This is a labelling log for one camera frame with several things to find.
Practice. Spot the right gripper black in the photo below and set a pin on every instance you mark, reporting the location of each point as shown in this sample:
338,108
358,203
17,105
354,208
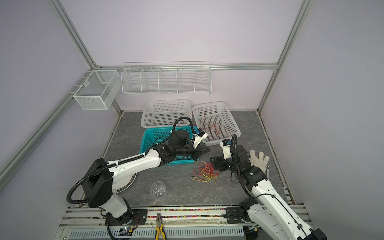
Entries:
216,162

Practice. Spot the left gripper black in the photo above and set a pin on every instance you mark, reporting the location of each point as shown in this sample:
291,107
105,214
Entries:
200,151

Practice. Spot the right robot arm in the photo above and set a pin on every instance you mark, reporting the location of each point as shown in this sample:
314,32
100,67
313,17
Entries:
270,204

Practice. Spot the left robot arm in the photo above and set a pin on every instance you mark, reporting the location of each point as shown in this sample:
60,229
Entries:
98,188

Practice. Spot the white plastic basket right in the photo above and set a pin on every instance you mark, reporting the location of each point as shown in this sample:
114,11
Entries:
217,121

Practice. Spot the white plastic basket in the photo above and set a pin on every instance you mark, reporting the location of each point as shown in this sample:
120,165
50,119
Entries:
217,121
158,114

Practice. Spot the white work glove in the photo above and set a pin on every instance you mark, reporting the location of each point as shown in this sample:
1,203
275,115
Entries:
259,160

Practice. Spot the clear plastic cup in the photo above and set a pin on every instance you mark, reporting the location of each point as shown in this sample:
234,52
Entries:
158,189

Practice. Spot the white plastic basket left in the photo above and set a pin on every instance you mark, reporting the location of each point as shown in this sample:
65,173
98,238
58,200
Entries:
158,114

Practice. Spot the round tape plate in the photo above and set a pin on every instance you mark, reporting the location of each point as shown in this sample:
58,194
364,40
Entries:
124,183

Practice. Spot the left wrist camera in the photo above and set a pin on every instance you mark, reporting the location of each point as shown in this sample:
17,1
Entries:
198,137

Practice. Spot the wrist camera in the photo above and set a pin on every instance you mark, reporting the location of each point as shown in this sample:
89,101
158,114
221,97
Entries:
198,137
226,147

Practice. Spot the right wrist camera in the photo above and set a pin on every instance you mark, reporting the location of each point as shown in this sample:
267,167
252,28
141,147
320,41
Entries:
226,147

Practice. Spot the white wire shelf rack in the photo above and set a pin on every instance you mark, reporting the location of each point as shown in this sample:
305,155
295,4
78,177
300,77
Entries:
166,77

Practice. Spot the yellow handled pliers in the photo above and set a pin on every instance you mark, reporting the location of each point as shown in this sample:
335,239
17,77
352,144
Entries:
160,228

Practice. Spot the white mesh wall box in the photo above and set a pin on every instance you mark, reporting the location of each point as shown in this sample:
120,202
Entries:
98,90

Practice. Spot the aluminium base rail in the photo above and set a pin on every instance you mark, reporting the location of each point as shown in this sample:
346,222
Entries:
185,223

